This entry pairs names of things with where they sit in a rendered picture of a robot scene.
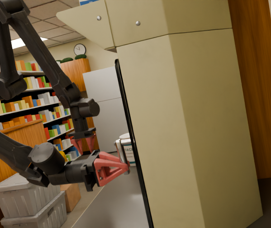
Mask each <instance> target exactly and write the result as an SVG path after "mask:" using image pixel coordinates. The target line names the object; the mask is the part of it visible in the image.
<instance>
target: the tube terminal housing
mask: <svg viewBox="0 0 271 228"><path fill-rule="evenodd" d="M106 2H107V6H108V11H109V16H110V21H111V25H112V30H113V34H114V40H115V45H116V50H117V54H118V59H119V64H120V69H121V73H122V78H123V82H124V88H125V93H126V97H127V102H128V107H129V112H130V116H131V121H132V125H133V131H134V136H135V140H136V145H137V149H138V155H139V159H140V164H141V168H142V173H143V178H144V183H145V187H146V192H147V197H148V202H149V206H150V211H151V215H152V221H153V226H154V228H246V227H248V226H249V225H250V224H252V223H253V222H255V221H256V220H257V219H259V218H260V217H261V216H263V211H262V206H261V198H260V193H259V187H258V181H257V174H256V168H255V162H254V157H253V151H252V143H251V138H250V132H249V126H248V121H247V113H246V108H245V102H244V96H243V90H242V83H241V77H240V72H239V66H238V58H237V53H236V47H235V41H234V36H233V29H232V23H231V17H230V12H229V6H228V0H106Z"/></svg>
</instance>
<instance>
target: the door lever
mask: <svg viewBox="0 0 271 228"><path fill-rule="evenodd" d="M127 144H131V140H130V139H126V140H121V139H118V140H116V141H114V146H116V148H117V152H118V156H119V160H120V163H124V164H127V165H128V160H127V157H126V153H125V150H124V145H127ZM128 174H130V168H129V165H128V171H126V172H124V175H128Z"/></svg>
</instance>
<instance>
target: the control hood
mask: <svg viewBox="0 0 271 228"><path fill-rule="evenodd" d="M56 16H57V18H58V19H59V20H61V21H62V22H63V23H65V24H66V25H68V26H69V27H71V28H72V29H74V30H75V31H77V32H78V33H80V34H81V35H83V36H84V37H86V38H87V39H89V40H90V41H92V42H93V43H95V44H96V45H98V46H99V47H101V48H102V49H104V50H107V51H111V52H115V53H117V50H116V45H115V40H114V34H113V30H112V25H111V21H110V16H109V11H108V6H107V2H106V0H98V1H95V2H91V3H88V4H85V5H81V6H77V7H75V8H71V9H67V10H64V11H61V12H57V14H56Z"/></svg>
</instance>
